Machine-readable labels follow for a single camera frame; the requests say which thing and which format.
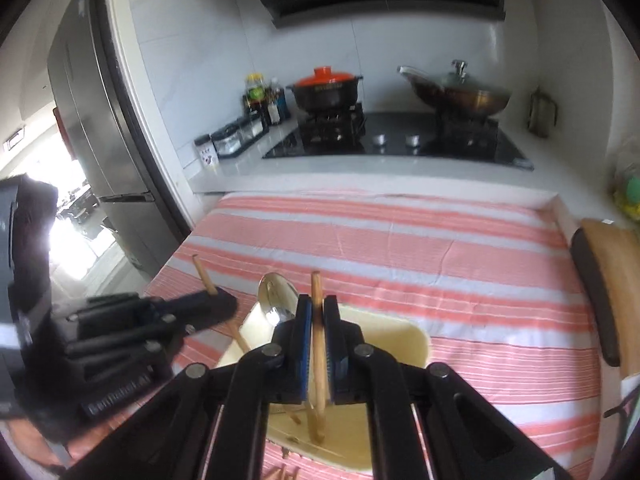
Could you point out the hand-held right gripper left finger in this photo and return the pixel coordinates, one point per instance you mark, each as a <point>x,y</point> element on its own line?
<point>303,350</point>

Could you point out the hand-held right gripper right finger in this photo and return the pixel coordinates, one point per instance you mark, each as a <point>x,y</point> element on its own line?
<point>336,360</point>

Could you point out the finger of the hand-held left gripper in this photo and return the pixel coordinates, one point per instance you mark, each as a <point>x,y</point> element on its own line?
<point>210,306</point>
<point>125,345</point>

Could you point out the brown wooden chopstick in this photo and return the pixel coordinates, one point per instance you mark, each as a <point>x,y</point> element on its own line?
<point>205,275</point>
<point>317,285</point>

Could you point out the metal spoon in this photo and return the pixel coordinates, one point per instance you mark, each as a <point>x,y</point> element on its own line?
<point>275,300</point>

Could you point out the cream ribbed utensil holder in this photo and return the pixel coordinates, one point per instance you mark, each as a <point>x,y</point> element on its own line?
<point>395,340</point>

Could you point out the dark wooden furniture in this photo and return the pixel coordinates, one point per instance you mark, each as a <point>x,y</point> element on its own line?
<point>80,205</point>

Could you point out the pink white striped cloth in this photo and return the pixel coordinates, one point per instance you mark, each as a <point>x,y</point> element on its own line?
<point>400,260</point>

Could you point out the black lid spice jar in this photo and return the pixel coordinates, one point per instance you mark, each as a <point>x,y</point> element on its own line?
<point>206,152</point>

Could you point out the clear seasoning box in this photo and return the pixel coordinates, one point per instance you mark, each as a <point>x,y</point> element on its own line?
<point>227,140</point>
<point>251,127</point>

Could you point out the grey steel refrigerator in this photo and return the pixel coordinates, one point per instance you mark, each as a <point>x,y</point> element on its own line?
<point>100,135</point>

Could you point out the dark sauce bottle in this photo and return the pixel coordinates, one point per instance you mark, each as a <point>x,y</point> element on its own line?
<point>284,100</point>
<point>274,107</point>

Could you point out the yellow lid sauce jar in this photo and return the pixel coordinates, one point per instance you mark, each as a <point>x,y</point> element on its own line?
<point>255,90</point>

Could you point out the black gas stove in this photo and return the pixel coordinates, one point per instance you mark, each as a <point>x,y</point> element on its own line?
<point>400,145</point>

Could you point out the black clay pot red lid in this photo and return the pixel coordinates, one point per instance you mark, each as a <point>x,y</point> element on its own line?
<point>325,90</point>

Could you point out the wok with glass lid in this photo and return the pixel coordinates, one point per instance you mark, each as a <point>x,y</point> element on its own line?
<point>460,95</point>

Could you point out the wooden cutting board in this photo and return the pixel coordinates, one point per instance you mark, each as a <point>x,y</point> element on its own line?
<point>617,280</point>

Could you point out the dark french press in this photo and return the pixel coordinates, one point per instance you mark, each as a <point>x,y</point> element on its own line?
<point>541,112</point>

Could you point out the yellow green plastic bags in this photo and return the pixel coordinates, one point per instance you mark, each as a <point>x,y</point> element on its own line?
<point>630,195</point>

